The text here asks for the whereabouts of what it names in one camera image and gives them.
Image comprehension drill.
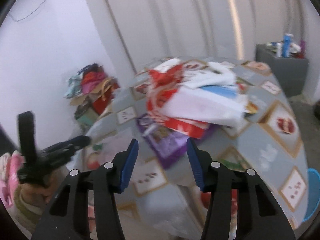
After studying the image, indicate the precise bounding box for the fruit pattern tablecloth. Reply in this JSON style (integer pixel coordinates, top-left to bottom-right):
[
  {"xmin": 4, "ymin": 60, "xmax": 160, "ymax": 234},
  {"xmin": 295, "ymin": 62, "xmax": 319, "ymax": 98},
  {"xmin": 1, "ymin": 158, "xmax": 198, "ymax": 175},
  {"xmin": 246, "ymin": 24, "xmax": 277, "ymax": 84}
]
[{"xmin": 67, "ymin": 61, "xmax": 309, "ymax": 239}]

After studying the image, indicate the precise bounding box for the white curtain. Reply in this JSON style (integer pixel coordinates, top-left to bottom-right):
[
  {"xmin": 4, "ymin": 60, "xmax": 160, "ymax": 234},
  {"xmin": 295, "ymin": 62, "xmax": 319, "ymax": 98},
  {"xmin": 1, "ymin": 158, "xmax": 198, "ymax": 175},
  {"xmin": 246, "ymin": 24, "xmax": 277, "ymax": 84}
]
[{"xmin": 85, "ymin": 0, "xmax": 319, "ymax": 75}]

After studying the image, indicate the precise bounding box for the person's left hand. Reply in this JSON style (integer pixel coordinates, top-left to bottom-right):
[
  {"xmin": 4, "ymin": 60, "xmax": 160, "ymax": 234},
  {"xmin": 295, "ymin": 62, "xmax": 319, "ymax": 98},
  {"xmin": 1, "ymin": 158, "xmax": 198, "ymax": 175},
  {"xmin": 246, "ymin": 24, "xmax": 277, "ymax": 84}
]
[{"xmin": 21, "ymin": 173, "xmax": 59, "ymax": 206}]

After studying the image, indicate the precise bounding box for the small white bottle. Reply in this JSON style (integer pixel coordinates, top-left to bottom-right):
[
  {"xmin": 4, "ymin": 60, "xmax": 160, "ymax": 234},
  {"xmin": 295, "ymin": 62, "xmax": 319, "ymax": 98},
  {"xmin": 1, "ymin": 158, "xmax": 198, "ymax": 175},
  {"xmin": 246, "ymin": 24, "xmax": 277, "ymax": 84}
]
[{"xmin": 276, "ymin": 42, "xmax": 283, "ymax": 58}]

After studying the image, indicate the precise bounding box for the white foam sheet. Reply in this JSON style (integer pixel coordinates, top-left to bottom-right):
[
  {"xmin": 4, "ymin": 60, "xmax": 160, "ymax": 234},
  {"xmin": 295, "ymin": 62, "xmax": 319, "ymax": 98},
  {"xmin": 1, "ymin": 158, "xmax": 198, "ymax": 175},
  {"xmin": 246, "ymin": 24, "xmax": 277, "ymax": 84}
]
[{"xmin": 159, "ymin": 87, "xmax": 248, "ymax": 127}]

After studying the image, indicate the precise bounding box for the pile of bags and boxes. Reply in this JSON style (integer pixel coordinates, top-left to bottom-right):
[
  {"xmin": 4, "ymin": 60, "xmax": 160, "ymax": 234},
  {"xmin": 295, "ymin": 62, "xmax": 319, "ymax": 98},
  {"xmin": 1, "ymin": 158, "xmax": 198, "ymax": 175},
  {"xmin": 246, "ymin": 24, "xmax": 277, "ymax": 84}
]
[{"xmin": 64, "ymin": 63, "xmax": 120, "ymax": 131}]

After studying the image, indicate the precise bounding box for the red printed snack bag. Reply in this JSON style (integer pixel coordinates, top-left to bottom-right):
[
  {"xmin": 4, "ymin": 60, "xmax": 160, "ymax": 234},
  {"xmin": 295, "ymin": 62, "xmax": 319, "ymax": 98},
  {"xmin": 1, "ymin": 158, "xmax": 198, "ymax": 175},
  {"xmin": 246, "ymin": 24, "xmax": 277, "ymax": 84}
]
[{"xmin": 146, "ymin": 59, "xmax": 209, "ymax": 139}]

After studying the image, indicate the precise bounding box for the pink floral bag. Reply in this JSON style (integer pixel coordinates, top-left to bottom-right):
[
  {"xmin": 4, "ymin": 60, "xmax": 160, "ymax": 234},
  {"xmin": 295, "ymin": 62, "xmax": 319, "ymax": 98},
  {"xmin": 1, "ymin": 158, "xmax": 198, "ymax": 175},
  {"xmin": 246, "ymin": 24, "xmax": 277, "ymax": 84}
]
[{"xmin": 0, "ymin": 150, "xmax": 24, "ymax": 208}]

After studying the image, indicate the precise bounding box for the purple snack wrapper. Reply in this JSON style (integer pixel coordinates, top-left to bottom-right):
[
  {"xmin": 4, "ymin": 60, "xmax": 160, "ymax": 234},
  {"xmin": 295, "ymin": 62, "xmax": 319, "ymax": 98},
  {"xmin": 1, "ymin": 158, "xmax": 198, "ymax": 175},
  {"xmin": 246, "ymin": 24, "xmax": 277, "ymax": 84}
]
[{"xmin": 136, "ymin": 113, "xmax": 188, "ymax": 170}]

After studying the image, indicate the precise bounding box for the blue plastic trash basket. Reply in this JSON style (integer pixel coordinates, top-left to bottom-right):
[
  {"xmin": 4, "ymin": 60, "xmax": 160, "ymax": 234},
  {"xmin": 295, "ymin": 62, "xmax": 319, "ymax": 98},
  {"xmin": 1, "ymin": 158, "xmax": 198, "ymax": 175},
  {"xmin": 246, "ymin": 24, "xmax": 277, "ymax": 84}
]
[{"xmin": 303, "ymin": 168, "xmax": 320, "ymax": 222}]

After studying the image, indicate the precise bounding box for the green fleece cuff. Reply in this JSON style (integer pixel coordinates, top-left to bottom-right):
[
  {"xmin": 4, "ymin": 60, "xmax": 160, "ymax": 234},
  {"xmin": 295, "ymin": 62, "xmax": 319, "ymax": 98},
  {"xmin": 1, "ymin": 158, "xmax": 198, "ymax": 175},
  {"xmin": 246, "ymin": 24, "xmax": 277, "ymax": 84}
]
[{"xmin": 14, "ymin": 186, "xmax": 45, "ymax": 224}]

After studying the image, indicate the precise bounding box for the blue lotion bottle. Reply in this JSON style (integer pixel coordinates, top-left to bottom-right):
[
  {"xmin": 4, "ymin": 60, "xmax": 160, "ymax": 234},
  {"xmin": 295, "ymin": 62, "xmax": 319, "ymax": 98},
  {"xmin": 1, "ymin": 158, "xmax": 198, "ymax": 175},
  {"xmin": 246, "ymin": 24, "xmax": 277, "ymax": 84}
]
[{"xmin": 282, "ymin": 34, "xmax": 293, "ymax": 58}]

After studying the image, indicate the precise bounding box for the purple box on cabinet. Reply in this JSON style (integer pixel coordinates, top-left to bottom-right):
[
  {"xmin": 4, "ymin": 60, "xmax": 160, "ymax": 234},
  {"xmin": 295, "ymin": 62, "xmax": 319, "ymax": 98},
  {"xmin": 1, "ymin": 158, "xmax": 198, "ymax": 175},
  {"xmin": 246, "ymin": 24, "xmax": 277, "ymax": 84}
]
[{"xmin": 299, "ymin": 40, "xmax": 306, "ymax": 59}]

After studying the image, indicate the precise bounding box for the dark grey cabinet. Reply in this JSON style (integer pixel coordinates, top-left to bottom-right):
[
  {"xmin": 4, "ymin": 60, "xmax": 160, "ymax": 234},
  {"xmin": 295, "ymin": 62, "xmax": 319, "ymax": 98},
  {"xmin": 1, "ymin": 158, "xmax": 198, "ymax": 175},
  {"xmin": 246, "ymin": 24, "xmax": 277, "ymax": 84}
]
[{"xmin": 256, "ymin": 44, "xmax": 309, "ymax": 97}]

